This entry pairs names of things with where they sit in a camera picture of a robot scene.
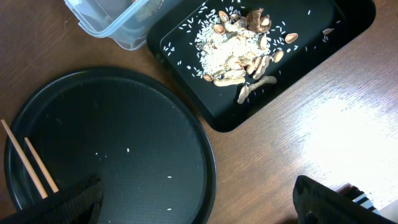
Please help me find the wooden chopstick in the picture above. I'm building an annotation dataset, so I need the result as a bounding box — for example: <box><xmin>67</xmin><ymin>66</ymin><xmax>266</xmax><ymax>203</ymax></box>
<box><xmin>24</xmin><ymin>137</ymin><xmax>59</xmax><ymax>193</ymax></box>
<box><xmin>1</xmin><ymin>119</ymin><xmax>48</xmax><ymax>198</ymax></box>

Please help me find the round black tray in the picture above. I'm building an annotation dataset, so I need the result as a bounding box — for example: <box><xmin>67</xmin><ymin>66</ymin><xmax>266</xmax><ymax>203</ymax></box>
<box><xmin>11</xmin><ymin>67</ymin><xmax>216</xmax><ymax>223</ymax></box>

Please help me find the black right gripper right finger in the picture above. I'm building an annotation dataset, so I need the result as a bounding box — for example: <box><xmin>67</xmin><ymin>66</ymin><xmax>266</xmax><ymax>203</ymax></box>
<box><xmin>293</xmin><ymin>175</ymin><xmax>392</xmax><ymax>224</ymax></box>

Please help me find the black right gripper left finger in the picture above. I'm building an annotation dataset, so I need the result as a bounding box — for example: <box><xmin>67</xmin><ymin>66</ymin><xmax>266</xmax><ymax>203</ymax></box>
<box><xmin>1</xmin><ymin>175</ymin><xmax>103</xmax><ymax>224</ymax></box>

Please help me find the clear plastic bin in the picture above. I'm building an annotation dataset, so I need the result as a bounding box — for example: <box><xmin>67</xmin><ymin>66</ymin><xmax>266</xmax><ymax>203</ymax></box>
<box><xmin>65</xmin><ymin>0</ymin><xmax>182</xmax><ymax>50</ymax></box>

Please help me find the black rectangular tray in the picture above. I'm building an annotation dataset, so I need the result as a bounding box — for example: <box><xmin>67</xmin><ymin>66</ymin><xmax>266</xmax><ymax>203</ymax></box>
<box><xmin>147</xmin><ymin>0</ymin><xmax>376</xmax><ymax>132</ymax></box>

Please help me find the pile of rice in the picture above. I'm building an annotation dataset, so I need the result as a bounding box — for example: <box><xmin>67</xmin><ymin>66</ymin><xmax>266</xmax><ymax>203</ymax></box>
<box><xmin>160</xmin><ymin>1</ymin><xmax>300</xmax><ymax>82</ymax></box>

